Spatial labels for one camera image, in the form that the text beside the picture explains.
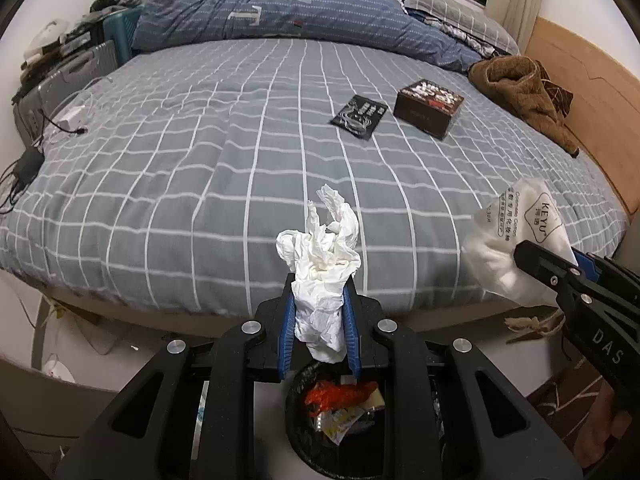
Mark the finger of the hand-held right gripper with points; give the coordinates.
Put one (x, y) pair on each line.
(592, 265)
(540, 262)

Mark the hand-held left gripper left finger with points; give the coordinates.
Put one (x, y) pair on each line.
(287, 330)

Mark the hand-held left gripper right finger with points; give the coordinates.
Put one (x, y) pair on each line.
(350, 330)

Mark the white cotton pad bag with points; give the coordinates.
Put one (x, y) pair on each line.
(500, 250)

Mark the white tissue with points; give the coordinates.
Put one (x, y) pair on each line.
(320, 280)

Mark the red plastic bag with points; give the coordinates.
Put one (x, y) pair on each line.
(340, 395)

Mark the yellow and white snack packet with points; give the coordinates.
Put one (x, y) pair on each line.
(337, 422)

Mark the trash bin with black liner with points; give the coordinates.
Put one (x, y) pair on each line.
(300, 435)

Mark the person's right hand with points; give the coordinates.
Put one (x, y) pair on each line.
(600, 430)

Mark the dark patterned rug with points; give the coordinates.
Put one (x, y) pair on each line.
(555, 400)

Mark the wooden headboard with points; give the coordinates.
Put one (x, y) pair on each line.
(600, 110)

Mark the dark brown patterned cushion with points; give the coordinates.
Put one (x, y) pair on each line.
(557, 97)

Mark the bed with grey checked sheet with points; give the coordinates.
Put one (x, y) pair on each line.
(200, 185)

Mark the brown fleece garment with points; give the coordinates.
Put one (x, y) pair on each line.
(510, 85)

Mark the dark brown printed box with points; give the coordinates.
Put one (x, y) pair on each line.
(425, 110)

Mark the black printed sachet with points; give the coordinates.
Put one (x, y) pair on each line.
(360, 115)

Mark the small white plastic bag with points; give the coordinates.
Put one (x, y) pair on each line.
(59, 372)

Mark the striped pillow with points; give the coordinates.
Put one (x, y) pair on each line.
(470, 40)

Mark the grey checked pillow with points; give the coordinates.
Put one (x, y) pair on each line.
(465, 10)

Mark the white charger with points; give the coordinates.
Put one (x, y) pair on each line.
(70, 119)

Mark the black power adapter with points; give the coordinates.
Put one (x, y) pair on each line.
(27, 165)

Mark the blue striped quilt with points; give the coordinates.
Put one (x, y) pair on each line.
(310, 15)

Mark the grey suitcase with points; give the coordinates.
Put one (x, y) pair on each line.
(75, 67)

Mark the teal suitcase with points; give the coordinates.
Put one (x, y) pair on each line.
(120, 35)

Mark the dark cloth bundle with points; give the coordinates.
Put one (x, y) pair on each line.
(112, 1)

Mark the white plastic item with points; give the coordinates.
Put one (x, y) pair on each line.
(47, 35)

